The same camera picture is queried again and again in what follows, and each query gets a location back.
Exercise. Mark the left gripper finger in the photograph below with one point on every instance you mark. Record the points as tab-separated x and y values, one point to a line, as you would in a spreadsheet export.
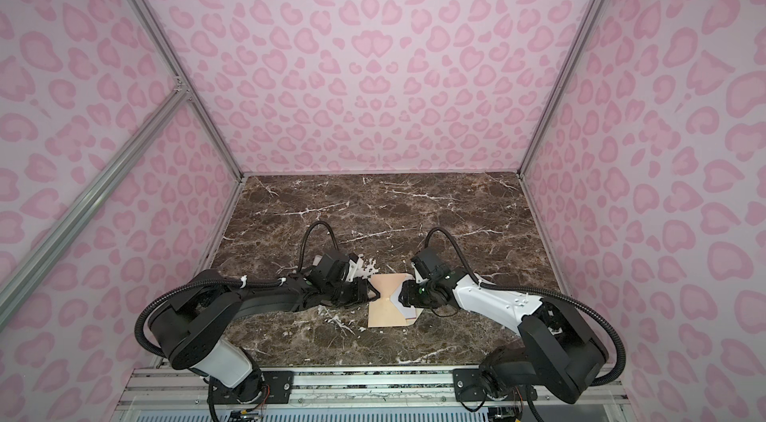
363	286
363	298

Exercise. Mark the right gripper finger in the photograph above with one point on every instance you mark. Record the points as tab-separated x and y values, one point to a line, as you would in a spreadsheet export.
404	301
407	287

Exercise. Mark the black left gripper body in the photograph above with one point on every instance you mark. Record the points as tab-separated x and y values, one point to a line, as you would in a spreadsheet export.
347	292

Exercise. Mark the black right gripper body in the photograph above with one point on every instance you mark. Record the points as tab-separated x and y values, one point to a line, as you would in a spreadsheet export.
421	295

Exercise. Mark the peach paper envelope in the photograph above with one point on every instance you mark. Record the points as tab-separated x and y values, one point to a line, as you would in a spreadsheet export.
387	311

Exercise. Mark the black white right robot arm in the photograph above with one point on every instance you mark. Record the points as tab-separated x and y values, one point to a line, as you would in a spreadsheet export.
567	346

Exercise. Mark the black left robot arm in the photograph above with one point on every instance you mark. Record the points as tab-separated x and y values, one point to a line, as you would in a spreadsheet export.
187	325

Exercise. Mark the left diagonal aluminium strut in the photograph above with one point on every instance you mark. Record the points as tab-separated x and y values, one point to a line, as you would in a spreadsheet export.
39	262

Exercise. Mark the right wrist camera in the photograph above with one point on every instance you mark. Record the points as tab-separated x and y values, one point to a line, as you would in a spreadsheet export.
429	265

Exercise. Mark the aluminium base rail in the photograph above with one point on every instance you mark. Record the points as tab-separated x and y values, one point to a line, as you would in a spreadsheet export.
367	393

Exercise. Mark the right corner aluminium post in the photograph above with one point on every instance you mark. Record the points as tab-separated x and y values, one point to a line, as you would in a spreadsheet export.
586	26

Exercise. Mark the corner aluminium post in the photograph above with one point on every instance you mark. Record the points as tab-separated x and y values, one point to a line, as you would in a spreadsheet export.
162	42
586	26

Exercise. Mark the left corner aluminium post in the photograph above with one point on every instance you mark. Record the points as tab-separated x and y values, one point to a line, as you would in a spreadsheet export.
162	42

